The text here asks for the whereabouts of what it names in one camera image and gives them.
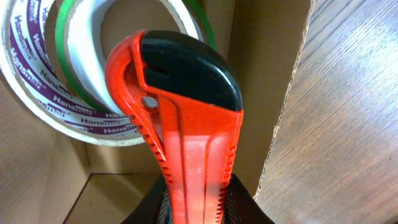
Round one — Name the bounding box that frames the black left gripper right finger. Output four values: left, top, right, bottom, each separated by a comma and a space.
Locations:
223, 174, 274, 224

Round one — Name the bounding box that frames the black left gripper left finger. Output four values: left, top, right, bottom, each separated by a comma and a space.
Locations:
121, 175, 173, 224

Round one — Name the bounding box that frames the red utility knife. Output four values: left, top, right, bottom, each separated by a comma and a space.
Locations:
105, 30, 244, 223

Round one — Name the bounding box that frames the brown cardboard box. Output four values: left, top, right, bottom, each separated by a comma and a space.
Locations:
1, 1, 312, 223

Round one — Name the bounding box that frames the white masking tape roll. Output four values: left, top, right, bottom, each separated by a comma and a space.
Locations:
1, 1, 144, 147

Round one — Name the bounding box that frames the green tape roll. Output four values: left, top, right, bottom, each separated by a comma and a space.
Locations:
55, 0, 216, 114

